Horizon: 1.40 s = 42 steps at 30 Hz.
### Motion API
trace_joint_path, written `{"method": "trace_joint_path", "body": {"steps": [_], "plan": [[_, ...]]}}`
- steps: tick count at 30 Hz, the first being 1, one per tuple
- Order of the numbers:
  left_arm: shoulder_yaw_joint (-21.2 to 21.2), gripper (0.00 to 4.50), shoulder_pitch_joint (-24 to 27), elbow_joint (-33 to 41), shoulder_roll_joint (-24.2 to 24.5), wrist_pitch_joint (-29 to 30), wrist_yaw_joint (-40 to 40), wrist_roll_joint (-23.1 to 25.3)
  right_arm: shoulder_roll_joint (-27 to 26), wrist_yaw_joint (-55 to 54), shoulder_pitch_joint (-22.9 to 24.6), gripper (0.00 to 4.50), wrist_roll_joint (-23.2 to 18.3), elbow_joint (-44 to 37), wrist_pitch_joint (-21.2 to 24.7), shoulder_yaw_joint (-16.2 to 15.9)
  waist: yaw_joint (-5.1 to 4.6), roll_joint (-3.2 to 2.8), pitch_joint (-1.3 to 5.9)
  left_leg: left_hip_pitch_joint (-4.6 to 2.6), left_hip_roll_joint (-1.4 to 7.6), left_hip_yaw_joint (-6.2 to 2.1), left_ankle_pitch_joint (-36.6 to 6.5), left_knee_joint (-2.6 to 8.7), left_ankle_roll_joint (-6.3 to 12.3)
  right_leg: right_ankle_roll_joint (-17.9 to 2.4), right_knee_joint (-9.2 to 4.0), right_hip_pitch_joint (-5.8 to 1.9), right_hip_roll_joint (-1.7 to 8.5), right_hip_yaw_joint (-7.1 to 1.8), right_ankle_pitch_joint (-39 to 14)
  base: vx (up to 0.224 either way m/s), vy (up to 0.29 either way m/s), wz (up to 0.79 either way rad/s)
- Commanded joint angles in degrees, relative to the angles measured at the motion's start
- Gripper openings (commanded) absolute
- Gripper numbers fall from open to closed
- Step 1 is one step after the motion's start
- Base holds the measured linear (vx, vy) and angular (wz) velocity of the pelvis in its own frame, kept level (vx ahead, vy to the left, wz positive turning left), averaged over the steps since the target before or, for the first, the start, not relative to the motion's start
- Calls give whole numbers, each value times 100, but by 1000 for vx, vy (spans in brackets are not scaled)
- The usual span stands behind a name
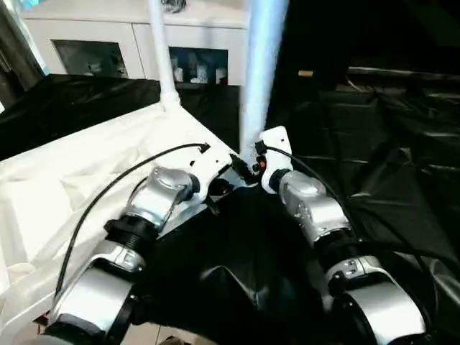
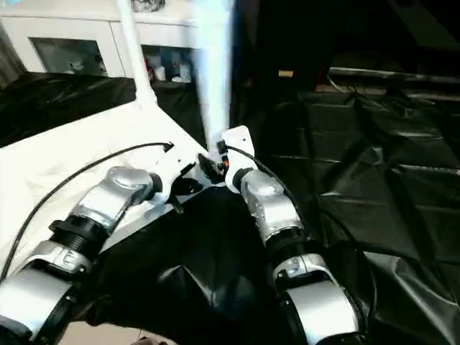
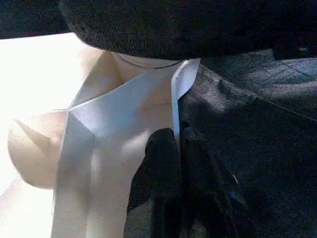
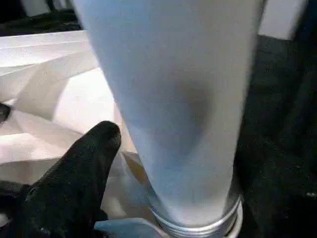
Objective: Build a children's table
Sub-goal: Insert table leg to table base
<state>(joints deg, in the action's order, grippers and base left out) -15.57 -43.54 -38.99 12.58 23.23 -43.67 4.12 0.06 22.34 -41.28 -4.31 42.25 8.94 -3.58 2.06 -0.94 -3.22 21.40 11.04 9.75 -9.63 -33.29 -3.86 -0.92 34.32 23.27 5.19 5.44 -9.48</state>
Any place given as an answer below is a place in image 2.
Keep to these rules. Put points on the white plastic table leg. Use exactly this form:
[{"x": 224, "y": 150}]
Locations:
[
  {"x": 136, "y": 50},
  {"x": 217, "y": 72}
]

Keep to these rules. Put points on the white plastic table top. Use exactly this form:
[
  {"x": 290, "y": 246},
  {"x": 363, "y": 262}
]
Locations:
[{"x": 65, "y": 158}]

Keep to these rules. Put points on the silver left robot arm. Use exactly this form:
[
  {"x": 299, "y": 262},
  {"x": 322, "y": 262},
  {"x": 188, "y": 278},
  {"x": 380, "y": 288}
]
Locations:
[{"x": 100, "y": 215}]

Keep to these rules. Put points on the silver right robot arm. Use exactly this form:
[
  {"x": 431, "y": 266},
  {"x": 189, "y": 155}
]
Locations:
[{"x": 277, "y": 215}]

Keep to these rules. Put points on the small brass label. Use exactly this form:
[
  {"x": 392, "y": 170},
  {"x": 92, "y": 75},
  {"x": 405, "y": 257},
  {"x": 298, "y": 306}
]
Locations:
[{"x": 286, "y": 73}]

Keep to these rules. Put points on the red bottle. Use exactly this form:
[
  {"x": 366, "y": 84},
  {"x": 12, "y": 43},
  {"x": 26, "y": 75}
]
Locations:
[{"x": 149, "y": 68}]

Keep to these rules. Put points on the black work mat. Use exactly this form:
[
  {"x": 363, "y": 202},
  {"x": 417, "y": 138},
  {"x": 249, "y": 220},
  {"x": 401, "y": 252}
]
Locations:
[{"x": 388, "y": 215}]

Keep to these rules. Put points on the white cabinet with glass doors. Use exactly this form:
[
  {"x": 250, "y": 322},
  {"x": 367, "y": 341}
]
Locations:
[{"x": 72, "y": 36}]

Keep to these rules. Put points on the grey window curtain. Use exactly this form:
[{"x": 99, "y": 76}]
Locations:
[{"x": 10, "y": 57}]

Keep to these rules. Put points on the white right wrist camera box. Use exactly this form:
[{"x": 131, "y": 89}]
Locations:
[{"x": 237, "y": 151}]

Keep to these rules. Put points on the grey horizontal rail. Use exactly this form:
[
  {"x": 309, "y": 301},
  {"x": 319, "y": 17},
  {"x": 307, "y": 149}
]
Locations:
[{"x": 395, "y": 75}]

